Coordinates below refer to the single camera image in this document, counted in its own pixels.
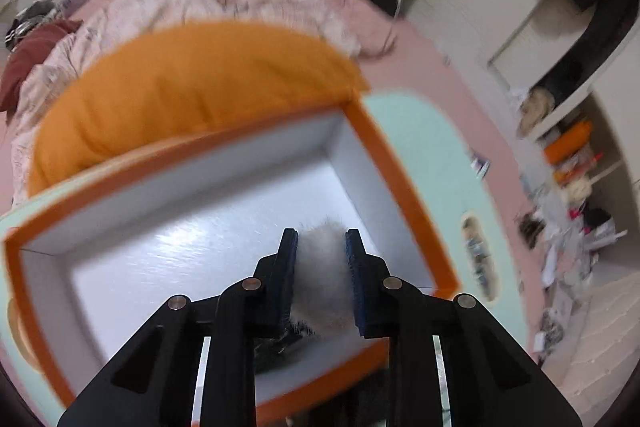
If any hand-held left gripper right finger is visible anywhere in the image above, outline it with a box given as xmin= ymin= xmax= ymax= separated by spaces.
xmin=345 ymin=228 xmax=583 ymax=427

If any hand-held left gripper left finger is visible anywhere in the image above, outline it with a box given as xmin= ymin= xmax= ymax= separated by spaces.
xmin=57 ymin=227 xmax=300 ymax=427

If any fluffy fur ball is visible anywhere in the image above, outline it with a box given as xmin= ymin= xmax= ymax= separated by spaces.
xmin=290 ymin=217 xmax=358 ymax=333

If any orange cardboard box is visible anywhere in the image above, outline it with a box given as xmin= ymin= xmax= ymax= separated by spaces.
xmin=4 ymin=99 xmax=460 ymax=427

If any small rectangular mirror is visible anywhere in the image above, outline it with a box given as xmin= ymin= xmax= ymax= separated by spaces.
xmin=470 ymin=151 xmax=492 ymax=178

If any orange pillow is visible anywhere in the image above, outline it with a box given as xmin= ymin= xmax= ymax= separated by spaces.
xmin=27 ymin=21 xmax=371 ymax=198

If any pink bed sheet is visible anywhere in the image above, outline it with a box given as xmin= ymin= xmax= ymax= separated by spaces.
xmin=65 ymin=0 xmax=546 ymax=228

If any beige cloth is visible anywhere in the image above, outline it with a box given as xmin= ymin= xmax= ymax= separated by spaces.
xmin=517 ymin=88 xmax=556 ymax=135

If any orange bag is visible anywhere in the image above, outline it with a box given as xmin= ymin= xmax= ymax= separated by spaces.
xmin=544 ymin=123 xmax=593 ymax=162

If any white open wardrobe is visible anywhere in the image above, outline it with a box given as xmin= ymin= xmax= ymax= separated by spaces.
xmin=487 ymin=0 xmax=640 ymax=218

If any maroon cloth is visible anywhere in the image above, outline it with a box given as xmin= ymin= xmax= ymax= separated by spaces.
xmin=0 ymin=18 xmax=83 ymax=112

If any striped black cloth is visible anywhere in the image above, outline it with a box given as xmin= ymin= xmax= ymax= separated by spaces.
xmin=5 ymin=0 xmax=56 ymax=50

